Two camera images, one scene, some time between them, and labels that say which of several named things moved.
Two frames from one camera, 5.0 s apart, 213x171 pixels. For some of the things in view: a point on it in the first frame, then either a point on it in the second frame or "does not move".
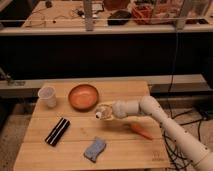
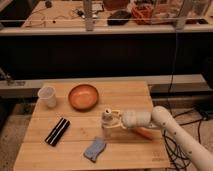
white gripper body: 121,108 to 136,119
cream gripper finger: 110,118 to 114,126
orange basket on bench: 142,13 does not move
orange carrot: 137,128 does not move
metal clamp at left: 8,79 does not move
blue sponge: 96,146 does not move
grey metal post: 88,9 does not move
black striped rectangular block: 57,132 does not move
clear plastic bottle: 104,112 to 107,124
